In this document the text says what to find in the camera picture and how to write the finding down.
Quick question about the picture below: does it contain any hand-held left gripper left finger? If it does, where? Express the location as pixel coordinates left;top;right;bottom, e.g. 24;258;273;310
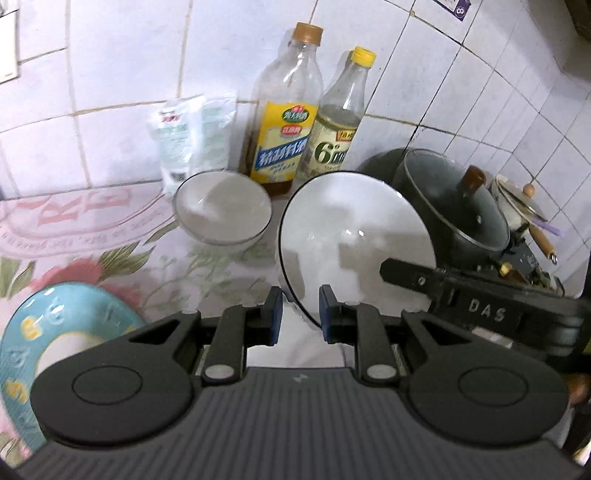
129;286;283;386

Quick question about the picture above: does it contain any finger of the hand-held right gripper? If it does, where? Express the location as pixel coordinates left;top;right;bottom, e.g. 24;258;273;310
379;257;446;298

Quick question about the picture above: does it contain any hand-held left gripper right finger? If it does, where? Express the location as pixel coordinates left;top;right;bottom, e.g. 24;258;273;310
320;285;469;385

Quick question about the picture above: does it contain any large white bowl black rim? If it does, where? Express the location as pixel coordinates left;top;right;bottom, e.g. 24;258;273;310
276;171;437;324

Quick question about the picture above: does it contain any black gas stove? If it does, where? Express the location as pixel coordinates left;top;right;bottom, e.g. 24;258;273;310
466;240;566;296

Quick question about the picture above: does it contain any glass pot lid wooden knob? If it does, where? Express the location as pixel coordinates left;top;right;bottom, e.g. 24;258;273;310
392;149;511;252

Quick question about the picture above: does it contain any small cream enamel pot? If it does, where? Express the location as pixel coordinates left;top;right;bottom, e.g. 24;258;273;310
489;174;559;266

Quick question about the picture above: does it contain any black cooking pot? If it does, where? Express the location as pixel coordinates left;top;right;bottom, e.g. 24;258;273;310
355;148;511;278

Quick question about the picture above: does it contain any white ribbed bowl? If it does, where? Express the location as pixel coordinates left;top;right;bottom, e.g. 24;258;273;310
173;170;273;254

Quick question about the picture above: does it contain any floral tablecloth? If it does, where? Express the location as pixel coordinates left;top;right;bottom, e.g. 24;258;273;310
0;182;324;462

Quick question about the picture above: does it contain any vinegar bottle yellow cap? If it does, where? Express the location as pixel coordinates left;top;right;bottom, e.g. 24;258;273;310
295;46;377;185

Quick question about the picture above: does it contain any cooking wine bottle yellow label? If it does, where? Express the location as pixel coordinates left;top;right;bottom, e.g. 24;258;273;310
249;22;324;197

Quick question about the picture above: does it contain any clear seasoning packet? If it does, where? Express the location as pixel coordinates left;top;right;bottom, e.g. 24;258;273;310
196;92;238;172

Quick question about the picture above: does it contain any white seasoning packet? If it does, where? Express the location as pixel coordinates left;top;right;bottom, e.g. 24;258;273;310
148;95;206;195

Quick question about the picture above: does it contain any blue fried egg plate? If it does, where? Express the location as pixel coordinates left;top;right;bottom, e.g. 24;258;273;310
0;282;146;457

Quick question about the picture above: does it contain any purple and white wall sticker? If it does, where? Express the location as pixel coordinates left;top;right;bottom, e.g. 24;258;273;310
431;0;472;20

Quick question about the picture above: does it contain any white wall socket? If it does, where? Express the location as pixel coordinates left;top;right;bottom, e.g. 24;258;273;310
0;0;19;84

